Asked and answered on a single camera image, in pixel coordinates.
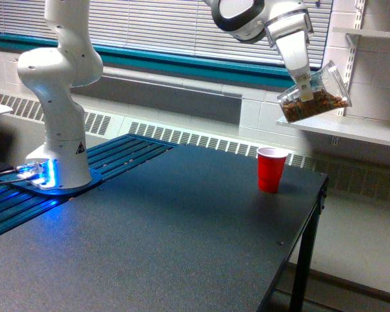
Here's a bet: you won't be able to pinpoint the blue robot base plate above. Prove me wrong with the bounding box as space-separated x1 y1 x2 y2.
10 169 102 197

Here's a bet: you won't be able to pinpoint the blue slatted mounting rails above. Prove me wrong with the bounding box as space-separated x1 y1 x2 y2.
0 135 177 235

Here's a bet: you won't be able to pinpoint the white wall shelf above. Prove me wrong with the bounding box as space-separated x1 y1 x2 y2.
276 114 390 146
332 27 390 39

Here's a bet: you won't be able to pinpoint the white shelf wall rail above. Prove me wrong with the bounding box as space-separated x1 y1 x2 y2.
337 0 367 117

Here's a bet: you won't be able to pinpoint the black cables at base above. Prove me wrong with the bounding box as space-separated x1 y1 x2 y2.
0 164 36 186

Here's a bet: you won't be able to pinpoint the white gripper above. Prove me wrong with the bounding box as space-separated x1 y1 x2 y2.
265 8 313 101

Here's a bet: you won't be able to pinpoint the clear cup with brown pieces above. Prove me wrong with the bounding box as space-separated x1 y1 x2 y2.
277 60 352 123

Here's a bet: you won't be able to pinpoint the white window blinds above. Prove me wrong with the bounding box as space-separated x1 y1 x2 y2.
0 0 333 68

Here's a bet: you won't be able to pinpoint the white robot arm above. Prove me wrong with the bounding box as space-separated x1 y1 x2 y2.
17 1 313 192

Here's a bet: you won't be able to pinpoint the white lower wall shelf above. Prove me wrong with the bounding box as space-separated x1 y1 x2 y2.
276 114 390 146

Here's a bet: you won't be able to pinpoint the white upper wall shelf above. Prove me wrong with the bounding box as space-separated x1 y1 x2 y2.
332 27 390 39

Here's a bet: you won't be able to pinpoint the red plastic cup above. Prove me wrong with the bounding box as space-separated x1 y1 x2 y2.
257 147 288 193

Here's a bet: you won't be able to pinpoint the baseboard radiator heater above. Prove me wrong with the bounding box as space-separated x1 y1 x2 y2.
0 94 390 201

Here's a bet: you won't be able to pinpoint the black table leg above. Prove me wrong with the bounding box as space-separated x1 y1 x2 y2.
289 185 327 312

